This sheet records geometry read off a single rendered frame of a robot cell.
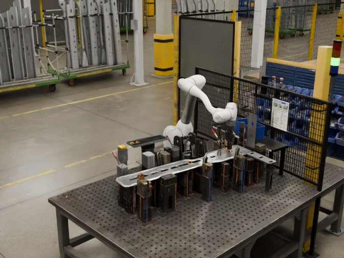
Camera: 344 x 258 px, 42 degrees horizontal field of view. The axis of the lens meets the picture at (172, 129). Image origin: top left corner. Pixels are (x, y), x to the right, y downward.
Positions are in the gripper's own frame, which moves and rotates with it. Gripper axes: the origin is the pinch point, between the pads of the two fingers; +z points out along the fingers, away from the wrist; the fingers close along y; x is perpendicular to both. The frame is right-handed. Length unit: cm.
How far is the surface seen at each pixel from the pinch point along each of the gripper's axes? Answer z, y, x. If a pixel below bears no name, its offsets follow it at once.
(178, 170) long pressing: 6, 7, -64
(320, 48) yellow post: -92, 46, 58
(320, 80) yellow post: -64, 49, 58
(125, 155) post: -1, -30, -95
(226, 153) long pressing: 6.5, 0.9, -4.9
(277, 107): -30, 7, 54
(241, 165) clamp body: 9.7, 25.0, -7.2
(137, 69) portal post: 70, -640, 281
